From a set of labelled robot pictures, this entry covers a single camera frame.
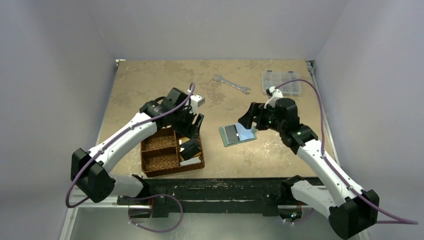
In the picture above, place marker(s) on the brown woven divided basket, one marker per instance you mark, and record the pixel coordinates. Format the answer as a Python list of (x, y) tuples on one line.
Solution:
[(160, 155)]

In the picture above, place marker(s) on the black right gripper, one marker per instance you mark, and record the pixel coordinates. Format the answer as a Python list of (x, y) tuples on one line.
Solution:
[(255, 115)]

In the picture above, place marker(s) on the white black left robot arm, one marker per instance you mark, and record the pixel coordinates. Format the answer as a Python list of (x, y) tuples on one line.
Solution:
[(91, 169)]

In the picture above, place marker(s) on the stack of cards in basket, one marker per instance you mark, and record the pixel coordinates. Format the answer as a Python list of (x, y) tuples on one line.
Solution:
[(194, 160)]

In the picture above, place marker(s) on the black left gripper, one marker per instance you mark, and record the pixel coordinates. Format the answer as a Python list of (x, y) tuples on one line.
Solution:
[(184, 131)]

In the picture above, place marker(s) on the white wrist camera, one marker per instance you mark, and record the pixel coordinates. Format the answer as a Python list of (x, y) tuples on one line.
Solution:
[(273, 94), (195, 102)]

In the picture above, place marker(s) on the black card in basket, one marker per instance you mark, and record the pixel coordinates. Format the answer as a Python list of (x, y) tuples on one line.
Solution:
[(190, 149)]

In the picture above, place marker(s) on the teal leather card holder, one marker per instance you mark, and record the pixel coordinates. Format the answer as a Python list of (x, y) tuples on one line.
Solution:
[(245, 135)]

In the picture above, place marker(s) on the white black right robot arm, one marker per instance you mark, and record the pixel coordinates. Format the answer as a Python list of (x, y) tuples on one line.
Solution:
[(347, 205)]

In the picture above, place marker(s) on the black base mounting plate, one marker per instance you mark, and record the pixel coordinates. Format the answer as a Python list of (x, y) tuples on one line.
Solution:
[(267, 196)]

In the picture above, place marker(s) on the silver open-end wrench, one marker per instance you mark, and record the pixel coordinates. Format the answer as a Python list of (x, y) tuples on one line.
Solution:
[(219, 78)]

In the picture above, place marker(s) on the clear plastic organizer box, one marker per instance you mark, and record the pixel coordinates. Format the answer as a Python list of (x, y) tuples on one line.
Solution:
[(271, 78)]

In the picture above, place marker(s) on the aluminium frame rail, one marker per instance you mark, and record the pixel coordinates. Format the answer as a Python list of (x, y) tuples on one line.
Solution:
[(74, 214)]

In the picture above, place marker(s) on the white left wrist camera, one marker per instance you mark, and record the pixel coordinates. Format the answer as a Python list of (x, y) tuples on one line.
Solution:
[(195, 102)]

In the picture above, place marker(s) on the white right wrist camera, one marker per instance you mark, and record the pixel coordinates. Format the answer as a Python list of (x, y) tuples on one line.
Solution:
[(273, 94)]

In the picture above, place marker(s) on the black card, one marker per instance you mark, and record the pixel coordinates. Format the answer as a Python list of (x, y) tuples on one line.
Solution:
[(231, 134), (190, 149)]

